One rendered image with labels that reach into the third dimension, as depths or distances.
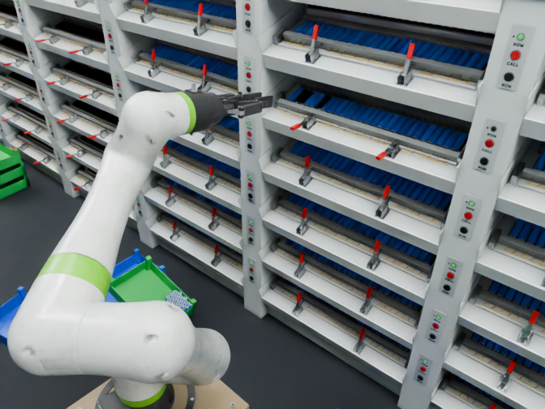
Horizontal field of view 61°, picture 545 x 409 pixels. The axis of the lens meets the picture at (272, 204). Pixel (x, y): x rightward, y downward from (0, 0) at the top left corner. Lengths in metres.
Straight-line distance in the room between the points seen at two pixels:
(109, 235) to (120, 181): 0.13
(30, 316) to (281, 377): 1.14
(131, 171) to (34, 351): 0.40
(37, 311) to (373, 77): 0.88
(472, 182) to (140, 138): 0.74
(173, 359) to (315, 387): 1.07
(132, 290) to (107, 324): 1.29
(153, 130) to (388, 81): 0.57
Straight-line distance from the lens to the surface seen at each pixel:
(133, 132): 0.97
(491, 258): 1.27
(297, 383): 1.76
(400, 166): 1.23
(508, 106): 1.09
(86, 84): 2.34
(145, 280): 2.07
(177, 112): 0.98
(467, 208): 1.20
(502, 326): 1.39
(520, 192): 1.18
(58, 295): 0.80
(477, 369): 1.52
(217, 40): 1.51
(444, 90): 1.15
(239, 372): 1.79
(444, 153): 1.21
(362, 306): 1.56
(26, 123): 3.10
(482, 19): 1.08
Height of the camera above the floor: 1.42
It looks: 33 degrees down
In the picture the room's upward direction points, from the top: 1 degrees clockwise
